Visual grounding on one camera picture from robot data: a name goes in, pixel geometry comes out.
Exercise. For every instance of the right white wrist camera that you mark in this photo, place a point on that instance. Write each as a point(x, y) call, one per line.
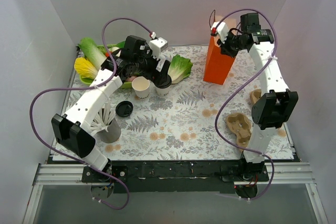
point(219, 31)

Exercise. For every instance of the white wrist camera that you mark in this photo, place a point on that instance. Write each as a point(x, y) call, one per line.
point(219, 31)
point(157, 45)

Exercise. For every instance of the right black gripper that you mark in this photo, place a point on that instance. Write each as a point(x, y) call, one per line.
point(226, 46)

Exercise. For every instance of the brown cardboard cup carrier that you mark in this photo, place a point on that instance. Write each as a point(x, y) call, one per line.
point(255, 95)

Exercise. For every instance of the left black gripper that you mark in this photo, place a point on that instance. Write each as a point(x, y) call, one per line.
point(156, 67)

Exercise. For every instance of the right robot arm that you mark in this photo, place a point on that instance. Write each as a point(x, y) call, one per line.
point(276, 103)

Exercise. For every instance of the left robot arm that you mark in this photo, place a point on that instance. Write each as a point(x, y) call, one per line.
point(138, 56)

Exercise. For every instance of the loose green lettuce head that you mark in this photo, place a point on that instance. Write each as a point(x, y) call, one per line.
point(180, 68)

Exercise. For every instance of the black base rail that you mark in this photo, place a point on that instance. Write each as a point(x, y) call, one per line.
point(181, 176)

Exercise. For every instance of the orange paper bag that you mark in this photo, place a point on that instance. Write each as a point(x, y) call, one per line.
point(217, 66)

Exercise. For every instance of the green bok choy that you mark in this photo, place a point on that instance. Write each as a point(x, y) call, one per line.
point(120, 44)

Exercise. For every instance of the napa cabbage green white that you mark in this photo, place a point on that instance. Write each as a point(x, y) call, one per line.
point(92, 52)

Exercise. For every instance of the grey straw holder cup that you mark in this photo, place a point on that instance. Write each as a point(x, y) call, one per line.
point(111, 134)

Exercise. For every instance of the black plastic cup lid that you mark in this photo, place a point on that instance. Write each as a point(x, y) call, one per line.
point(163, 82)

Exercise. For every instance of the floral table mat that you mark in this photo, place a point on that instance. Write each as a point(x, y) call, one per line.
point(188, 123)

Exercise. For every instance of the green vegetable tray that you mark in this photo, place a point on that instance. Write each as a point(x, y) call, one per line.
point(88, 81)

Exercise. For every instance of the yellow cabbage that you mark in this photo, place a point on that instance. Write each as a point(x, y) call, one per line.
point(85, 68)

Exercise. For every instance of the white radish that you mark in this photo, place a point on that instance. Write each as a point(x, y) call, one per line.
point(115, 51)

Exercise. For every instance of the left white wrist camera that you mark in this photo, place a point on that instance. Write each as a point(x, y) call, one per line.
point(157, 45)

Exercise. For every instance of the purple onion in tray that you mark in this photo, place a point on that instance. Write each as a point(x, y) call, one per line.
point(130, 79)

